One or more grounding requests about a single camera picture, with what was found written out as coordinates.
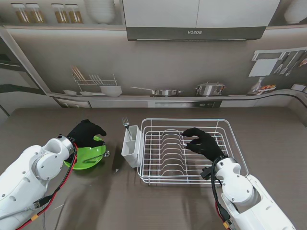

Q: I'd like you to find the red and black arm cable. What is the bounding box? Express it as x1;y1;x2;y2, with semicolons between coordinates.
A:
210;161;235;230
14;143;79;230

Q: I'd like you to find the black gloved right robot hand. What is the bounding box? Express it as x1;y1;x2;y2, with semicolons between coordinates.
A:
181;127;228;163

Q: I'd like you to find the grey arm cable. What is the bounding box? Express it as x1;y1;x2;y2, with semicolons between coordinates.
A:
0;197;52;220

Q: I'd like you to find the white plastic utensil holder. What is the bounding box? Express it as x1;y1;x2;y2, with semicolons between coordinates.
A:
121;125;144;168

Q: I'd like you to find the metal fork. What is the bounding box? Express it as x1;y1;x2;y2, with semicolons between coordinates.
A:
121;116;133;141

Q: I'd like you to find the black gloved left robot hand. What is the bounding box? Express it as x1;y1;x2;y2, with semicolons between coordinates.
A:
66;119;107;149

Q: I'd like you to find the metal spoon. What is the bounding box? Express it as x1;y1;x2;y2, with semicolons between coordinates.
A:
83;150;111;164

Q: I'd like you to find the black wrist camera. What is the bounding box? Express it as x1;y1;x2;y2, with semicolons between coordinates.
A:
201;167;213;180

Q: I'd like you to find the printed kitchen backdrop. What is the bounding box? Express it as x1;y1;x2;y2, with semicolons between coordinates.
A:
0;0;307;125

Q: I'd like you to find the white wire dish rack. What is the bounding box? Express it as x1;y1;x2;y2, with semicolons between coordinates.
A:
137;118;249;186

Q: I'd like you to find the green plastic plate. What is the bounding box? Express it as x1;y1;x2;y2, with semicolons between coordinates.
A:
63;136;107;171

